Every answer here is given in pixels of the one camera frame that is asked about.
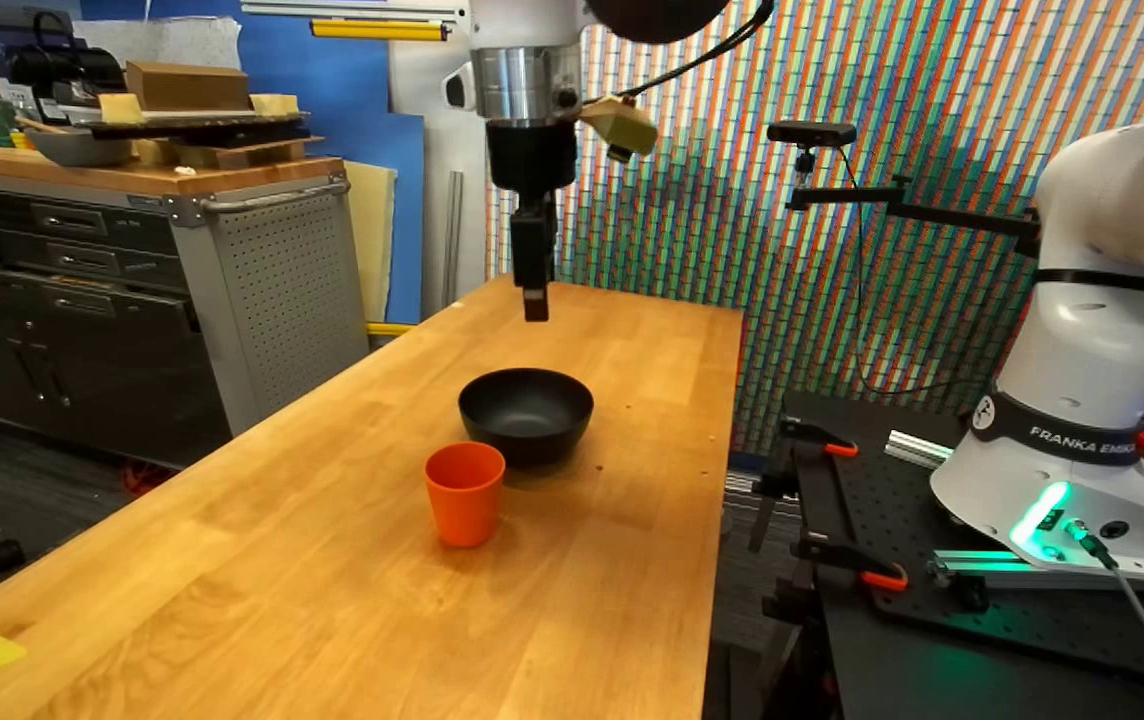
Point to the blue board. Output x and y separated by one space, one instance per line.
332 122

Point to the black equipment pile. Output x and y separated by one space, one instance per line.
57 63

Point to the yellow foam slab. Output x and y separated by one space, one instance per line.
272 107

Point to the brown wooden box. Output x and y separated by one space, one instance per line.
190 87

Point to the beige leaning board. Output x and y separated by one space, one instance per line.
370 242

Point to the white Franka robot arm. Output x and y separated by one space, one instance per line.
1106 345

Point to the black perforated robot table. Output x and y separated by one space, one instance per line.
904 643

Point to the white leaning panel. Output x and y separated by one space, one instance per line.
454 214

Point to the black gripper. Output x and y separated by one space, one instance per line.
534 155

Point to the multicolour striped backdrop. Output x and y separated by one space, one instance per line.
894 305

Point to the yellow bar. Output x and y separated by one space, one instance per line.
376 29

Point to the orange plastic cup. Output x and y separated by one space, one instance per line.
467 499

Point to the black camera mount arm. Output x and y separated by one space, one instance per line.
917 207

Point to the tan wrist camera box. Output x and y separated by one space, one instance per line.
623 126

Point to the grey metal tool cabinet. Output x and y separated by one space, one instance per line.
76 305

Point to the black bowl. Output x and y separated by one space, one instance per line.
524 419

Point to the black external camera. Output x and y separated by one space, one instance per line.
812 134

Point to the silver aluminium rail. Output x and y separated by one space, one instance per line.
998 562

